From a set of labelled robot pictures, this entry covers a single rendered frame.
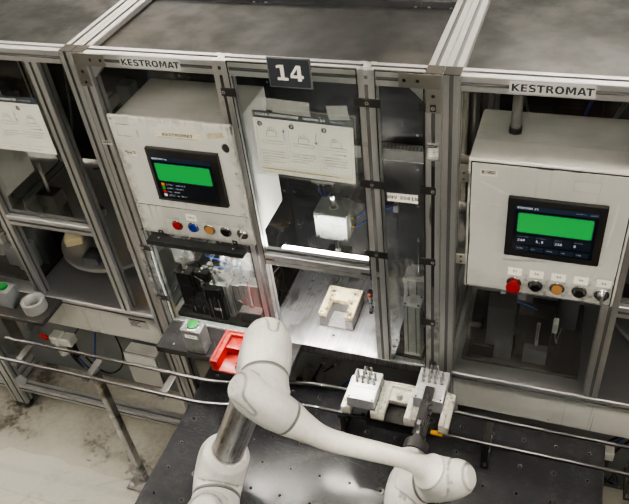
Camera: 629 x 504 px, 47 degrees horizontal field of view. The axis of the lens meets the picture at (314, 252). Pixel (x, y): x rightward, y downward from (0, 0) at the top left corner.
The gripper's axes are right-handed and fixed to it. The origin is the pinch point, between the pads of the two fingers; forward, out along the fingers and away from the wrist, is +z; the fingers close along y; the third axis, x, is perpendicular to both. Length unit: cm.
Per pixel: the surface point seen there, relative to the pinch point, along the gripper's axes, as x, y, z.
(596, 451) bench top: -54, -30, 15
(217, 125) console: 66, 85, 19
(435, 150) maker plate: 2, 83, 20
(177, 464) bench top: 85, -29, -28
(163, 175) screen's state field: 87, 66, 16
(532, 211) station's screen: -24, 69, 16
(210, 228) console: 76, 45, 17
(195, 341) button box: 87, 0, 5
